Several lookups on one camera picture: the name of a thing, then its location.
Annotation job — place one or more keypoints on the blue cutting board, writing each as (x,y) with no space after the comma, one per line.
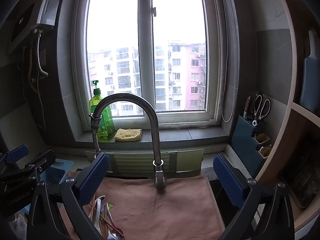
(310,80)

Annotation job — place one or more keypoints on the white crumpled cloth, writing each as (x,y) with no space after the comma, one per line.
(18,226)

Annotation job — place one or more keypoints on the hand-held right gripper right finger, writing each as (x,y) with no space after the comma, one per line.
(230,180)

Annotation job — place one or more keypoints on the wooden shelf unit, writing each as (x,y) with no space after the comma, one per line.
(287,135)

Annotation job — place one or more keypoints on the green ribbed splash guard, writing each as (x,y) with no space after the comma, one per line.
(135,163)

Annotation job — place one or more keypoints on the green dish soap bottle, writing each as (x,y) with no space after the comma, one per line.
(107,122)

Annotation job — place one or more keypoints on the chrome kitchen faucet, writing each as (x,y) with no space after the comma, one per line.
(153,130)

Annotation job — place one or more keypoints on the yellow sponge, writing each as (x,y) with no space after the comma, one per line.
(128,135)

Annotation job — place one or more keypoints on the pink towel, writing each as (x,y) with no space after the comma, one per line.
(160,210)

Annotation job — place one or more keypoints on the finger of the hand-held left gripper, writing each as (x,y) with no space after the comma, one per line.
(17,152)
(45,158)

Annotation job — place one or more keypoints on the blue knife block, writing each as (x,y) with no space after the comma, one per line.
(246,140)

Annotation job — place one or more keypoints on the white framed window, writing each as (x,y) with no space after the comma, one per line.
(140,55)

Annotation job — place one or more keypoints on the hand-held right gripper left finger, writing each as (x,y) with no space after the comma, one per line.
(93,177)

